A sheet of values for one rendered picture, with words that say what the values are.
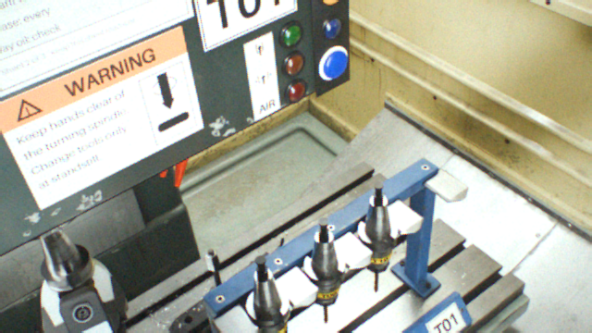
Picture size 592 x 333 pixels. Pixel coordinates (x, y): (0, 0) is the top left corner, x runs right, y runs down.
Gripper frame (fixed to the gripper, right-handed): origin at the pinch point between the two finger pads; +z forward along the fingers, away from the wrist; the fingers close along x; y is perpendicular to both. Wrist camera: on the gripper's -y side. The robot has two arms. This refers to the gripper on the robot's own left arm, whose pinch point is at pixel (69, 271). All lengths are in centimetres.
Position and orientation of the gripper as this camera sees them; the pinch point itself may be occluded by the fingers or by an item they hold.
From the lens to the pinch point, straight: 93.4
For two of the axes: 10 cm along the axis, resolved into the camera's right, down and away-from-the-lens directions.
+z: -4.8, -5.7, 6.6
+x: 8.7, -3.8, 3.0
